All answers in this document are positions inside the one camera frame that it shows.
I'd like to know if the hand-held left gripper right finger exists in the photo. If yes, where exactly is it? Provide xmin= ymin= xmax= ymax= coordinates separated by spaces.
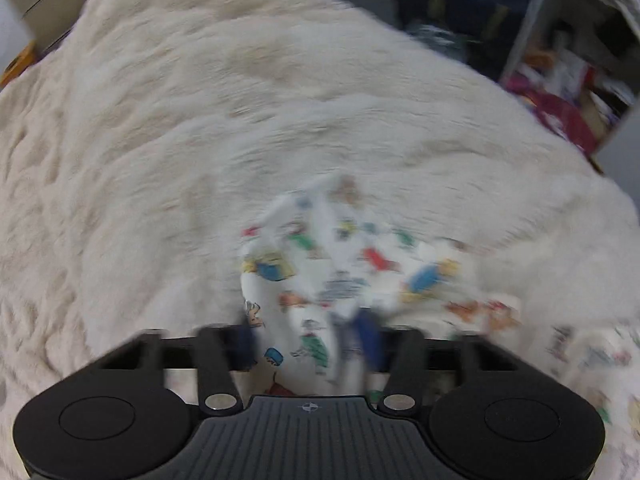
xmin=350 ymin=308 xmax=525 ymax=417

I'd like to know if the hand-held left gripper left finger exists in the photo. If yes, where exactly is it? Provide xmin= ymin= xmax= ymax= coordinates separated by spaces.
xmin=94 ymin=324 xmax=260 ymax=415

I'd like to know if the cream dog print garment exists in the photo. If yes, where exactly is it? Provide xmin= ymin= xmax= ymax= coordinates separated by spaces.
xmin=237 ymin=175 xmax=640 ymax=480

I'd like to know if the cream fluffy blanket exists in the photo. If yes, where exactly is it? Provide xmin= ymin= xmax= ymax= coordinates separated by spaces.
xmin=0 ymin=0 xmax=640 ymax=480

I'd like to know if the magenta cloth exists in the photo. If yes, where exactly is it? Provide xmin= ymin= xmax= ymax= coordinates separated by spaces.
xmin=504 ymin=72 xmax=602 ymax=155

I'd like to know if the white shelf unit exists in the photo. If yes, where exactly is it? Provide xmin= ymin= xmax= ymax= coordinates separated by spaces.
xmin=499 ymin=0 xmax=640 ymax=161

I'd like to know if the yellow box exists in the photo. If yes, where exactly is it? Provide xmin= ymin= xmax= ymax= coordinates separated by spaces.
xmin=0 ymin=40 xmax=39 ymax=89

